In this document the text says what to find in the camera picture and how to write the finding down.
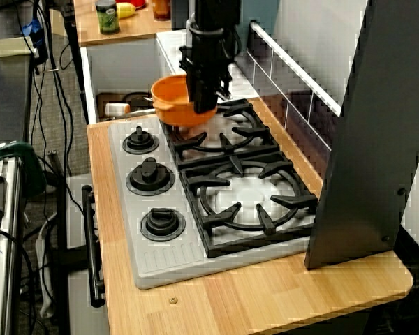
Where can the black burner grate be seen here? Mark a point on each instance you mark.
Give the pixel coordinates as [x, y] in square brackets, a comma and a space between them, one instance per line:
[251, 130]
[293, 200]

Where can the silver metal frame rail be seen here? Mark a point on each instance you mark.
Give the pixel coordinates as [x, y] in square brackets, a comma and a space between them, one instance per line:
[7, 244]

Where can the green labelled can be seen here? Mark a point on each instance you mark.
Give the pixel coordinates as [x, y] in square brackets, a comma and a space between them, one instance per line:
[107, 19]

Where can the dark round pan lid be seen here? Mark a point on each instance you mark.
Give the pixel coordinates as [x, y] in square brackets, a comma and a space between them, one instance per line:
[139, 99]

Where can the dark grey desk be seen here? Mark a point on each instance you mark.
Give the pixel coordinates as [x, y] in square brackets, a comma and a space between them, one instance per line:
[7, 97]

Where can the stainless steel pot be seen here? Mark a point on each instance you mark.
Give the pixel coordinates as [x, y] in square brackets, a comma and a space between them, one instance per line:
[139, 112]

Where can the wooden side table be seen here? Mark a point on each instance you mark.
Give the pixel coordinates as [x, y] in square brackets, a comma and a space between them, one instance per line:
[136, 29]

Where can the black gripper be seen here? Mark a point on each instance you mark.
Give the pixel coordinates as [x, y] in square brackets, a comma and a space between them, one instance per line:
[209, 52]

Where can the teal blue box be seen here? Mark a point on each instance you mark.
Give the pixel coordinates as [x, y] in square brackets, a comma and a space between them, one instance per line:
[258, 17]

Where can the amber jar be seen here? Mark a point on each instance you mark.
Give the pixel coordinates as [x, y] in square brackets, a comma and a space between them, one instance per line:
[161, 10]

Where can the black slanted side panel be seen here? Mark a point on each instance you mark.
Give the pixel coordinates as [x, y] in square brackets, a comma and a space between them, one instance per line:
[363, 139]

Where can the grey toy stove plate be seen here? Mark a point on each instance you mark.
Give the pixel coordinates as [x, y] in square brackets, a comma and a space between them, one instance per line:
[167, 258]

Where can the white toy sink unit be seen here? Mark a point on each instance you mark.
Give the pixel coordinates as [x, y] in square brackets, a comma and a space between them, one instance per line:
[125, 66]

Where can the yellow squeeze bottle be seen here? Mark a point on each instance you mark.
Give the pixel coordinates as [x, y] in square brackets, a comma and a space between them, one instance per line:
[125, 10]

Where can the black stove knob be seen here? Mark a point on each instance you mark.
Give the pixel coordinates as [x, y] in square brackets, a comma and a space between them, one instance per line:
[139, 141]
[162, 225]
[150, 178]

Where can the orange plastic toy pot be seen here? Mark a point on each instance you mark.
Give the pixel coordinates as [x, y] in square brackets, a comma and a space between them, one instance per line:
[171, 108]

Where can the dark tile backsplash panel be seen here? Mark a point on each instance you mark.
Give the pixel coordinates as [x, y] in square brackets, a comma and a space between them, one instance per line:
[300, 115]

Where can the red plastic item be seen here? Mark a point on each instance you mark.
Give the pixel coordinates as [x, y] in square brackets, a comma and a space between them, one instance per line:
[136, 3]

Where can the black stand pole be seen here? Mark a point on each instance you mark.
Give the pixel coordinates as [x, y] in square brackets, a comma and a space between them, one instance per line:
[74, 52]

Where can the white toy block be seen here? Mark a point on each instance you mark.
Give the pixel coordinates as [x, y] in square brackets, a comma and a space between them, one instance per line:
[117, 109]

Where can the green clamp tool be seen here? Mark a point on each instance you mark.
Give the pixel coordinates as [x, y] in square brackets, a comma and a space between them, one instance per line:
[31, 167]

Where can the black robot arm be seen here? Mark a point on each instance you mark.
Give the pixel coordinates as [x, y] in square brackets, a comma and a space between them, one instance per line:
[213, 14]

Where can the white power strip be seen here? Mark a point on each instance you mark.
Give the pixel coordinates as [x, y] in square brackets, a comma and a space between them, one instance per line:
[43, 265]

